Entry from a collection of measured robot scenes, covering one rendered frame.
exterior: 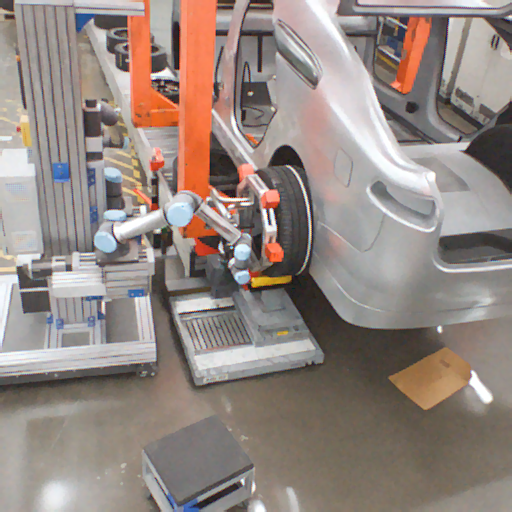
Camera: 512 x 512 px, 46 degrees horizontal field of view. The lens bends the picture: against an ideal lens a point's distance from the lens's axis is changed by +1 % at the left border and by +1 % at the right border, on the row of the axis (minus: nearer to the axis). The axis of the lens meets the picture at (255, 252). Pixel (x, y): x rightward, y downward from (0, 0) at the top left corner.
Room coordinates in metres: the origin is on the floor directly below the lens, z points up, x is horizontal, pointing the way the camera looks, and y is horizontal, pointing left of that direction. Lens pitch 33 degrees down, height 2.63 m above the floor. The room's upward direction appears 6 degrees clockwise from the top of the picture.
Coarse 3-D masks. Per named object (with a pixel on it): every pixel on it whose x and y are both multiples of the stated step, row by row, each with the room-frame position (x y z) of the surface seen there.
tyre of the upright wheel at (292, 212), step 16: (272, 176) 3.06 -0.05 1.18; (288, 176) 3.08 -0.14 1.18; (304, 176) 3.11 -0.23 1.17; (288, 192) 2.96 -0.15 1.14; (288, 208) 2.88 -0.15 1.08; (304, 208) 2.92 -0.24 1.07; (288, 224) 2.83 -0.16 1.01; (304, 224) 2.86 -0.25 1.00; (288, 240) 2.80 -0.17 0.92; (304, 240) 2.84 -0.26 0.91; (256, 256) 3.13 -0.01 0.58; (288, 256) 2.80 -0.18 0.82; (304, 256) 2.85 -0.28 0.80; (272, 272) 2.88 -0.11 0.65; (288, 272) 2.86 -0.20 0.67; (304, 272) 2.93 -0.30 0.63
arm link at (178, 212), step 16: (160, 208) 2.56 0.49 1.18; (176, 208) 2.49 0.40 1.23; (192, 208) 2.54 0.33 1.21; (112, 224) 2.55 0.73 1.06; (128, 224) 2.53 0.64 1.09; (144, 224) 2.51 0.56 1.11; (160, 224) 2.51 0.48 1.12; (176, 224) 2.48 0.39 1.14; (96, 240) 2.50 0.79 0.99; (112, 240) 2.49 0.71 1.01
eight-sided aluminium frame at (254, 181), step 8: (248, 176) 3.14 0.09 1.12; (256, 176) 3.15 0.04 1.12; (240, 184) 3.25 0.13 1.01; (248, 184) 3.24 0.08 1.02; (256, 184) 3.05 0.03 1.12; (240, 192) 3.28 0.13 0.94; (256, 192) 3.00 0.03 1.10; (264, 216) 2.87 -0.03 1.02; (272, 216) 2.88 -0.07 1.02; (264, 224) 2.85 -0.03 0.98; (272, 224) 2.85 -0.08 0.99; (264, 232) 2.82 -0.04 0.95; (272, 232) 2.82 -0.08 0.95; (264, 240) 2.82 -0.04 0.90; (272, 240) 2.83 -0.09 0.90; (264, 248) 2.81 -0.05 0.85; (264, 256) 2.81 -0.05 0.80; (248, 264) 3.01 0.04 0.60; (256, 264) 2.90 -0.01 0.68; (264, 264) 2.81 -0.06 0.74
